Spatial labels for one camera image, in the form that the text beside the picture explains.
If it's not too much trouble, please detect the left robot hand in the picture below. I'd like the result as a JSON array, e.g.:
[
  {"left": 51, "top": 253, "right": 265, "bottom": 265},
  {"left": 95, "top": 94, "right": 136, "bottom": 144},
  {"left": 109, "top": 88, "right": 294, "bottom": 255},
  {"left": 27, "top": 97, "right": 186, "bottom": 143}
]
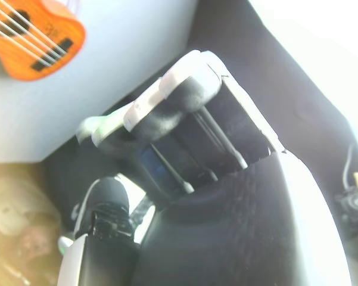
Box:
[{"left": 57, "top": 49, "right": 353, "bottom": 286}]

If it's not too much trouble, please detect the orange wooden ukulele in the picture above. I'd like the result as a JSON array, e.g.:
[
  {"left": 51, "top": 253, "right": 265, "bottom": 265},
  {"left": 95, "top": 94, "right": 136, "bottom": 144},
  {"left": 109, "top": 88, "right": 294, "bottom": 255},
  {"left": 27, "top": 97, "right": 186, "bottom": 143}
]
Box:
[{"left": 0, "top": 0, "right": 87, "bottom": 82}]

